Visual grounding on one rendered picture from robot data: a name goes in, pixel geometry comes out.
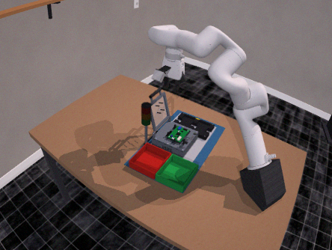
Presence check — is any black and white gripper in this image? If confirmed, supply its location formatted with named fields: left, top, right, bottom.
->
left=162, top=57, right=187, bottom=93

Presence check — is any red open-top bin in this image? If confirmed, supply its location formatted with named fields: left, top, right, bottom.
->
left=129, top=143, right=171, bottom=180

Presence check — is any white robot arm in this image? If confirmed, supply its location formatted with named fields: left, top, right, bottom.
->
left=148, top=25, right=276, bottom=170

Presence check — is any green bin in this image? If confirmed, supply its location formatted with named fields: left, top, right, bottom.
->
left=156, top=154, right=199, bottom=193

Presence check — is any green circuit board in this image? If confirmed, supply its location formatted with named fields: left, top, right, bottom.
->
left=168, top=126, right=190, bottom=142

